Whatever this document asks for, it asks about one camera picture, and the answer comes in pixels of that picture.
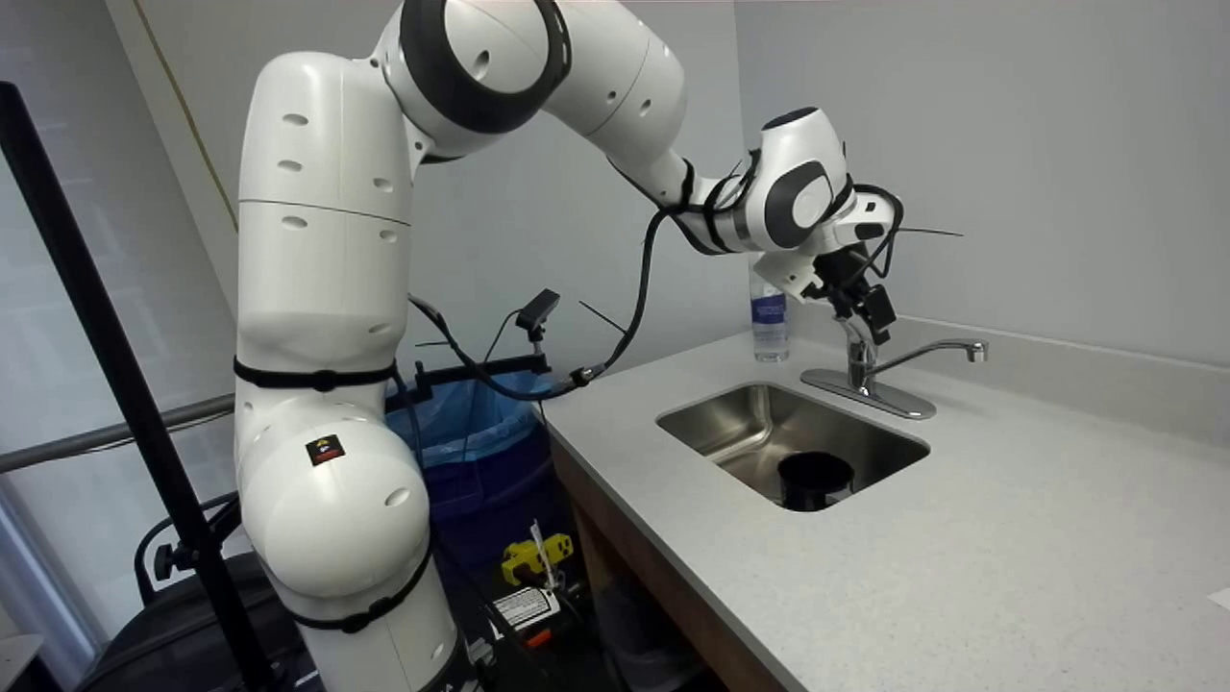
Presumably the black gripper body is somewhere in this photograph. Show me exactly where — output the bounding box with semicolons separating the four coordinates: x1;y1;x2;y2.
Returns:
815;246;896;343

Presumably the chrome sink faucet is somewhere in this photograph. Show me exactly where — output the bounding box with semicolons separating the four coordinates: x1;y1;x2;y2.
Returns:
801;320;988;418

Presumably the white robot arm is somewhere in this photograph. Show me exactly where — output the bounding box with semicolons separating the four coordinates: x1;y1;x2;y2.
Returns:
235;0;904;692

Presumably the clear plastic water bottle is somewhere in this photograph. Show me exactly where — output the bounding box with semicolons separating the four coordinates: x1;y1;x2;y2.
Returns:
751;272;792;362

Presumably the stainless steel sink basin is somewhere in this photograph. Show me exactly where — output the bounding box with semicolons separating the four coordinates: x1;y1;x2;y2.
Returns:
658;385;929;513

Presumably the black cup in sink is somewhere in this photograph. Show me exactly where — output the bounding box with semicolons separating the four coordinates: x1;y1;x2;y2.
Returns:
776;453;855;513

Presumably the yellow black tool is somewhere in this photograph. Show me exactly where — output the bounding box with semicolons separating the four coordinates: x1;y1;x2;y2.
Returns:
500;536;578;586

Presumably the blue trash bin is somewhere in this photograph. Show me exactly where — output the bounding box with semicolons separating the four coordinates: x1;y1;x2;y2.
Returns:
381;353;581;619

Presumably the black tripod pole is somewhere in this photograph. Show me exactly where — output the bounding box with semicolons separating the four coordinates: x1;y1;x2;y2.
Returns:
0;81;279;692

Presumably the black bag on floor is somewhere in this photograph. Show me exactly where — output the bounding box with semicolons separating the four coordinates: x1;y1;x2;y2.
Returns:
76;521;323;692

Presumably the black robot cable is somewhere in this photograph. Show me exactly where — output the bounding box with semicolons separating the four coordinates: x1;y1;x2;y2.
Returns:
409;166;908;403

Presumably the small black camera on stand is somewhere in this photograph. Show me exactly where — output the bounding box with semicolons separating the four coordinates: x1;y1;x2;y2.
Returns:
514;290;563;343

